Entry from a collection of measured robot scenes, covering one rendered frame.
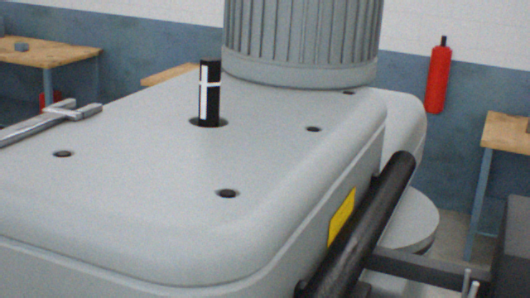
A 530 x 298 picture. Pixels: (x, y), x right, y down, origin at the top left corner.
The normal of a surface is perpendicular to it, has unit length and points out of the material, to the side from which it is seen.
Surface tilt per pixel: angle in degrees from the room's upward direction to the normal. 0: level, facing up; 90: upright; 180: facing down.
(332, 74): 90
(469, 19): 90
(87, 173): 0
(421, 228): 0
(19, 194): 27
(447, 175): 90
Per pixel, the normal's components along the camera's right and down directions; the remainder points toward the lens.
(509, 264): -0.38, 0.31
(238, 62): -0.74, 0.19
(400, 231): 0.07, -0.93
